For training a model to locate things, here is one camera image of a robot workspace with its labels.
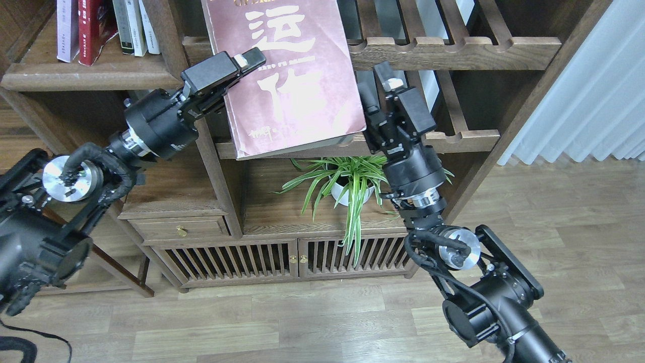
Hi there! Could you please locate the white upright book right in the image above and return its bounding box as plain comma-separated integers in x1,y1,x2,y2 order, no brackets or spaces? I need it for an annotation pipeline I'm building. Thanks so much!
138,0,161,55

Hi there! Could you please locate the slatted cabinet door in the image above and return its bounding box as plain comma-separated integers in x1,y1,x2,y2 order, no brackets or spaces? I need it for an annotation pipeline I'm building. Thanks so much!
298,233,419,280
153,239,299,288

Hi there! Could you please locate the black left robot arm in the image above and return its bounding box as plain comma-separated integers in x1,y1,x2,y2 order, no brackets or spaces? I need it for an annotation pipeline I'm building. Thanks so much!
1,47,267,316

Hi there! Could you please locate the grey upright book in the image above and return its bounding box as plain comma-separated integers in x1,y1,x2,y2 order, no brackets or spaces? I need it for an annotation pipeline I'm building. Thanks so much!
112,0,135,55

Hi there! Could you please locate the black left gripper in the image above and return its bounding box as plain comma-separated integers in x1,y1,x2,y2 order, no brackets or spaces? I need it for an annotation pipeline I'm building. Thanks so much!
123,47,267,159

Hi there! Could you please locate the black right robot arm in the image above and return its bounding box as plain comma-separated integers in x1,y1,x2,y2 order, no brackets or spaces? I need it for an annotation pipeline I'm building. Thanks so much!
359,62,570,362

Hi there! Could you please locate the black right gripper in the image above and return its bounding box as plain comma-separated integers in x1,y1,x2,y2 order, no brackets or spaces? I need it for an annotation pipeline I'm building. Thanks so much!
357,62,446,198

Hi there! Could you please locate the white lavender paperback book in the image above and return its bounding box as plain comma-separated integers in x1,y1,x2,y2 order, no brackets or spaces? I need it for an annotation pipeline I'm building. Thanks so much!
56,0,79,63

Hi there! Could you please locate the maroon book with white characters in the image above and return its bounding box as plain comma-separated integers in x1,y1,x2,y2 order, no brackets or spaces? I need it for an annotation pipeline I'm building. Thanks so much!
201,1,366,159

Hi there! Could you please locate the right slatted cabinet door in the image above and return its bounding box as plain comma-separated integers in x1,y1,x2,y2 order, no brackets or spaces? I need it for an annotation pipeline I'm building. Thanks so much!
298,233,419,280

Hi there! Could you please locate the small wooden drawer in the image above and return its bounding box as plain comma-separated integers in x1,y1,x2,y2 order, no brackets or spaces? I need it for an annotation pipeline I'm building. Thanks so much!
129,216,228,240

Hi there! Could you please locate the white window curtain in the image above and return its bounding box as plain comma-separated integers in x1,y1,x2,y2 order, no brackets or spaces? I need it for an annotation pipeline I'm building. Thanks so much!
497,1,644,165

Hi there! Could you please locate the white plant pot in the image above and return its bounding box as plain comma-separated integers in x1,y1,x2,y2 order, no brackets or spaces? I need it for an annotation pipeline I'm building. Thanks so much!
331,176,375,206

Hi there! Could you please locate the left slatted cabinet door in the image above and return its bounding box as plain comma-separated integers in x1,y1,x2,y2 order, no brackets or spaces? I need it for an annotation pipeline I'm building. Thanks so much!
153,239,299,288

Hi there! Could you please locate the dark wooden bookshelf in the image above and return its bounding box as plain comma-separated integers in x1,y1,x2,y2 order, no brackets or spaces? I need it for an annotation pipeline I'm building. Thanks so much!
2,1,611,296

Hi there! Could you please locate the white upright book middle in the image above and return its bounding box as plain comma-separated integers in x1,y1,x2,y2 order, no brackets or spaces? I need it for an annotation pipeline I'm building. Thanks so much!
125,1,148,57

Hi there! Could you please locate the red paperback book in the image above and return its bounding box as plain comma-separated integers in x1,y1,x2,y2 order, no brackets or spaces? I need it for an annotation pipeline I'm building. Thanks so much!
78,1,117,66

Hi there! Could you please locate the white upright book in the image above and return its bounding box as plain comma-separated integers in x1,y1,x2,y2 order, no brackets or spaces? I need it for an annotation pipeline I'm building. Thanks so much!
138,0,161,55
125,1,148,57

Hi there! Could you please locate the green spider plant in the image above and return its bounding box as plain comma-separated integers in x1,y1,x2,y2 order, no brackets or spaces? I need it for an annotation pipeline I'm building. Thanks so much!
280,156,445,251

